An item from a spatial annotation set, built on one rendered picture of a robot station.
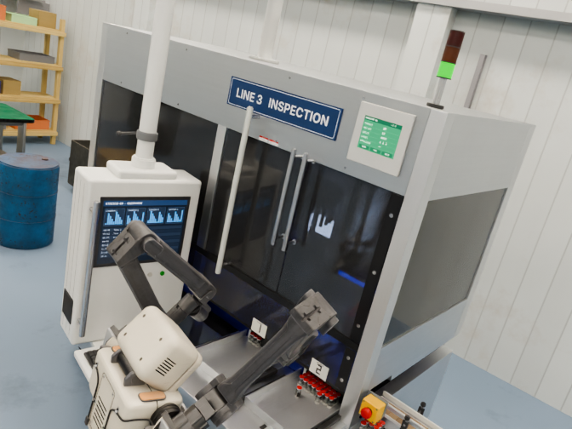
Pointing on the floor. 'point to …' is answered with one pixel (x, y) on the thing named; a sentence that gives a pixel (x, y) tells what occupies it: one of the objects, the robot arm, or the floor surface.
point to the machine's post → (397, 261)
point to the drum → (27, 200)
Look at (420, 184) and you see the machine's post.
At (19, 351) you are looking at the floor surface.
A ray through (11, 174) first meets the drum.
